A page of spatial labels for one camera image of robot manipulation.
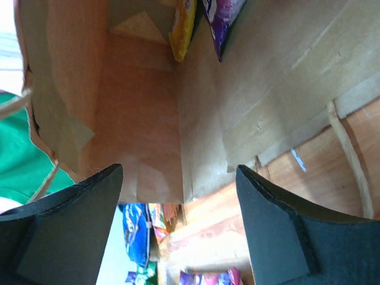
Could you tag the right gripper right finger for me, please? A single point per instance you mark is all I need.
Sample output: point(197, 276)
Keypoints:
point(294, 241)

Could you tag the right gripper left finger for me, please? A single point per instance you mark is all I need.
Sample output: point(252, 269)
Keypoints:
point(61, 238)

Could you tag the purple Foxs candy bag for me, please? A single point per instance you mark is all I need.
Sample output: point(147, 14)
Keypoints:
point(220, 16)
point(229, 277)

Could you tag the blue Doritos chip bag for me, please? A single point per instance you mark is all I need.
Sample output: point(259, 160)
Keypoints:
point(136, 223)

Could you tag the yellow green candy bag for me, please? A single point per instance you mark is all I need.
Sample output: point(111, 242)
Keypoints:
point(143, 276)

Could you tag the red brown paper bag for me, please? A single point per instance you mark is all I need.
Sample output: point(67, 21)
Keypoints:
point(296, 91)

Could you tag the orange Tops candy bag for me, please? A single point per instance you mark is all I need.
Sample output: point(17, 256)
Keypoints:
point(163, 219)

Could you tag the yellow snack packet in bag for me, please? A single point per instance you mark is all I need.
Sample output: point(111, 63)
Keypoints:
point(182, 28)

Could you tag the green shirt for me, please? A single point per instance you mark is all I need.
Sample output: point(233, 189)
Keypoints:
point(23, 165)

